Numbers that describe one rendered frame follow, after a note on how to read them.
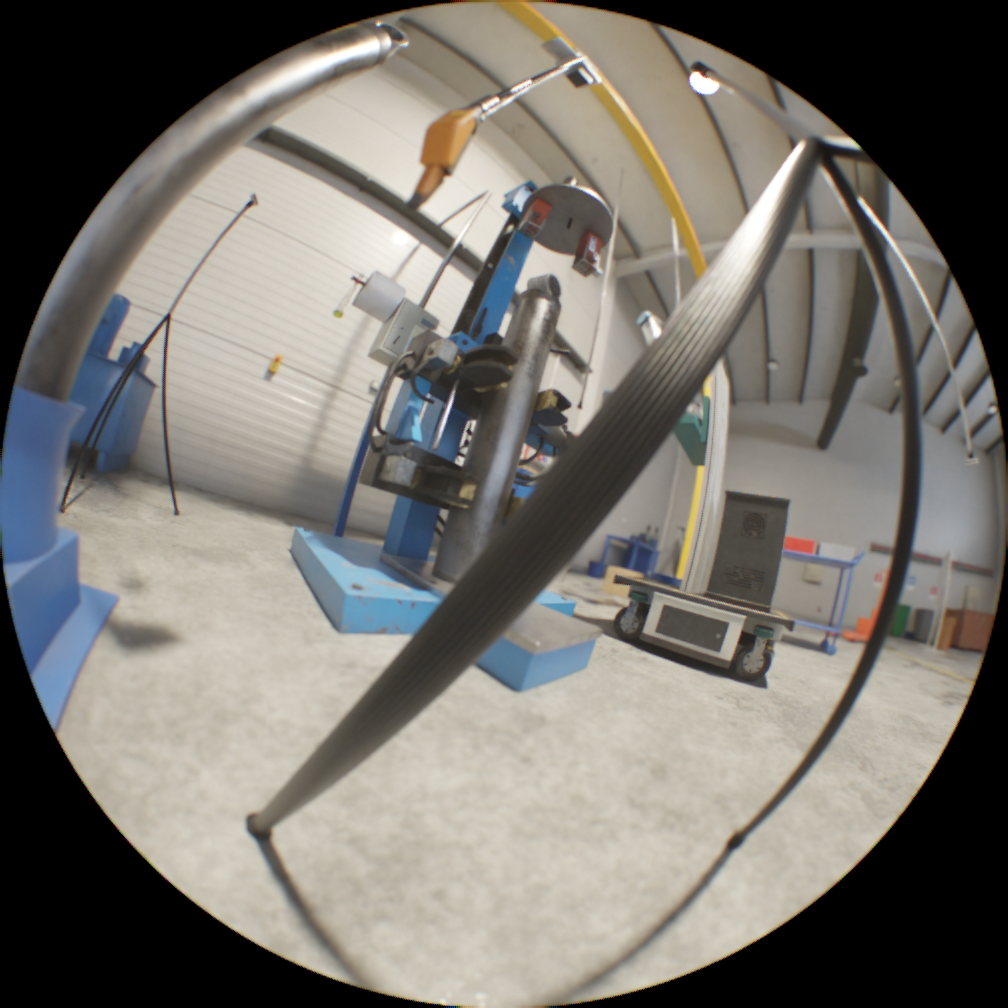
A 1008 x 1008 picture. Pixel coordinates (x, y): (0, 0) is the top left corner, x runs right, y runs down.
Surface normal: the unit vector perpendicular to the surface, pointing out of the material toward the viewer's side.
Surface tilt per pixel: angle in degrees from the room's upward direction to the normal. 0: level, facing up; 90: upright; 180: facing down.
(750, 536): 90
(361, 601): 90
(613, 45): 173
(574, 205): 180
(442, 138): 142
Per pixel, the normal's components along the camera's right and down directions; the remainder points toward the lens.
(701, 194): -0.18, 0.97
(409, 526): 0.71, 0.15
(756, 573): -0.69, -0.25
